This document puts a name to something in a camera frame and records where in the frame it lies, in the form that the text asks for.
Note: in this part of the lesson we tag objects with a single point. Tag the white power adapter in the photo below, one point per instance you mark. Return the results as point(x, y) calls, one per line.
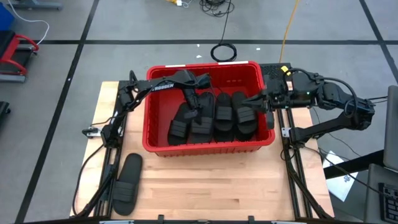
point(179, 2)

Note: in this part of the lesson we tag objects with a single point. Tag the black aluminium side frame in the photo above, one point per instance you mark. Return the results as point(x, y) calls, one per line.
point(295, 186)
point(110, 161)

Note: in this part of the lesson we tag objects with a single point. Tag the grey stand foot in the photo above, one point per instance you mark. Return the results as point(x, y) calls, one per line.
point(37, 4)

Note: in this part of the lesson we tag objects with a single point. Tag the long white tape strip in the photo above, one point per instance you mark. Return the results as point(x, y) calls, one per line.
point(233, 63)

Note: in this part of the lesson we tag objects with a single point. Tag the red and black cart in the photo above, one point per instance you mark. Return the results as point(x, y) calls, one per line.
point(18, 57)

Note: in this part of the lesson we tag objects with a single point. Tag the blue container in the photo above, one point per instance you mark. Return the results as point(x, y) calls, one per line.
point(6, 18)

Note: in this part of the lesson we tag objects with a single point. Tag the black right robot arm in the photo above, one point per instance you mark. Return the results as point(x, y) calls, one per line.
point(329, 124)

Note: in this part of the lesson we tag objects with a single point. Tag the white paper sheet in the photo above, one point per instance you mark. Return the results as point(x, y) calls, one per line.
point(342, 183)

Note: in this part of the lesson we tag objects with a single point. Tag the black perforated box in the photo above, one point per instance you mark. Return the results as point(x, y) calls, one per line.
point(270, 70)

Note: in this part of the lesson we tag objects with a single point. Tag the short white tape strip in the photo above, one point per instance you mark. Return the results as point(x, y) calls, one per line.
point(175, 65)

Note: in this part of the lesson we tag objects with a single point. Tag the black table clamp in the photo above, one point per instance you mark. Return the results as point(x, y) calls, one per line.
point(251, 219)
point(161, 219)

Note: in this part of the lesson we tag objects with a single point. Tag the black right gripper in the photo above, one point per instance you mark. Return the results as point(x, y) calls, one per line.
point(284, 96)

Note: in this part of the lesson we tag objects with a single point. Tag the black slide sandal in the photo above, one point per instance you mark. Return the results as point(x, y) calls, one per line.
point(245, 115)
point(224, 113)
point(126, 189)
point(202, 126)
point(178, 129)

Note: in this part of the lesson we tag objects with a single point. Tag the computer monitor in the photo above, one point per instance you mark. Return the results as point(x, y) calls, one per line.
point(391, 124)

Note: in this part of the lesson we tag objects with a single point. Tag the red plastic bin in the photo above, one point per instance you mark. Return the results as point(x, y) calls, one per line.
point(161, 102)

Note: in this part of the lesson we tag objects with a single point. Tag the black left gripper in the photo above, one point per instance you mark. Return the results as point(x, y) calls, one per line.
point(192, 98)

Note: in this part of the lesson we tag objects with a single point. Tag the silver metal bracket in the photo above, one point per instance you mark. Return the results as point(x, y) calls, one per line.
point(91, 132)
point(285, 132)

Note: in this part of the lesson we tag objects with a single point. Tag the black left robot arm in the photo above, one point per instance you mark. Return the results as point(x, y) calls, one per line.
point(161, 85)

